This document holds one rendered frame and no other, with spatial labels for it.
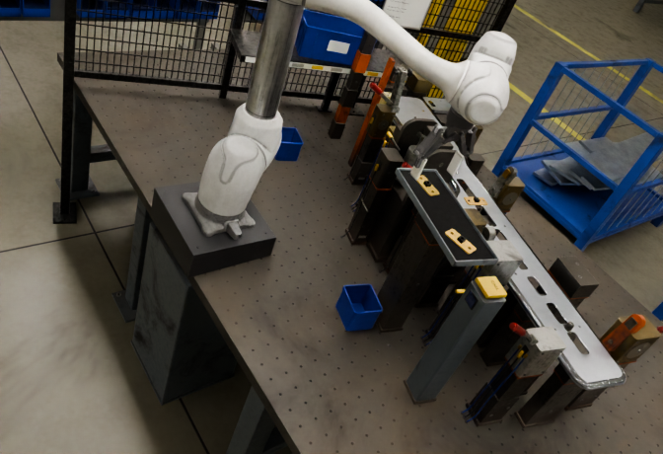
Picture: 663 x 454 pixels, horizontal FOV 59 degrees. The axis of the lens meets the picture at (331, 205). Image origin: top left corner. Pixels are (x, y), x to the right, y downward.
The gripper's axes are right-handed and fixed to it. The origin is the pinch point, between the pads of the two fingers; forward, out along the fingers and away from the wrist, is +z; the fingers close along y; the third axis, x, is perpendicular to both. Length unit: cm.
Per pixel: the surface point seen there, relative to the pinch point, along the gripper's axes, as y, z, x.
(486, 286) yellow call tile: -7.9, 5.2, -36.7
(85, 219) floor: -62, 121, 122
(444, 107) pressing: 64, 21, 62
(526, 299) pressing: 20.8, 21.2, -34.2
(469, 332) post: -8.4, 18.6, -39.9
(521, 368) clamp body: 4, 24, -51
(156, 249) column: -59, 61, 42
